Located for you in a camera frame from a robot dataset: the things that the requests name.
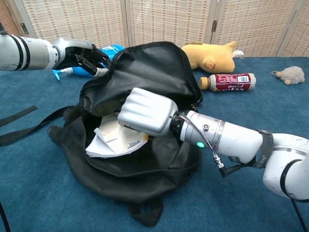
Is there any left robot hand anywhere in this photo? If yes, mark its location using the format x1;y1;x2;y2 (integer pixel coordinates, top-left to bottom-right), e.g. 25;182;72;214
52;38;112;77

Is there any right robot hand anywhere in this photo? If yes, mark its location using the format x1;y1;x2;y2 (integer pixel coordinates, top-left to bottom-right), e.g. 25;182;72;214
113;87;179;138

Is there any white and yellow booklet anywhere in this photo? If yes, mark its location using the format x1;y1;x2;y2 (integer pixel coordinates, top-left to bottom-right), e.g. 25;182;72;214
84;115;149;159

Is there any black backpack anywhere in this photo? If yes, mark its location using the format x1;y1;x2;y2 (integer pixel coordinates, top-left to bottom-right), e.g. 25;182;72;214
0;41;204;228

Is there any blue pump detergent bottle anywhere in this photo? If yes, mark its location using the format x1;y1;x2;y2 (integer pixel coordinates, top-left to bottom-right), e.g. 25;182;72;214
52;43;126;82

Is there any yellow plush toy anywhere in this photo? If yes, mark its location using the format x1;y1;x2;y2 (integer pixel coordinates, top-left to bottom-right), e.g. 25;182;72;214
181;40;245;73

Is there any brown drink bottle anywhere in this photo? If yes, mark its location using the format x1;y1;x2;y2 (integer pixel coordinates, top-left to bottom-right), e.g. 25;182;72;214
199;73;256;92

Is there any woven folding screen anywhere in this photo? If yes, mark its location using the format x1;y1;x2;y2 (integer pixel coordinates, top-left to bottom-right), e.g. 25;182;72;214
0;0;309;58

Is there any blue felt table cover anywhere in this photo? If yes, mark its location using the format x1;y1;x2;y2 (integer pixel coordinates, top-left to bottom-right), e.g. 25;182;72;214
0;57;309;232

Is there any small beige plush keychain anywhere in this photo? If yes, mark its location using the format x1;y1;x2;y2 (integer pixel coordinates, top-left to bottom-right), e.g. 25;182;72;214
270;66;305;86

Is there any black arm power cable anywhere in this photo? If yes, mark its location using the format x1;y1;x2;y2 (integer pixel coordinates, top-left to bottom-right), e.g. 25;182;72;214
0;200;12;232
291;198;309;232

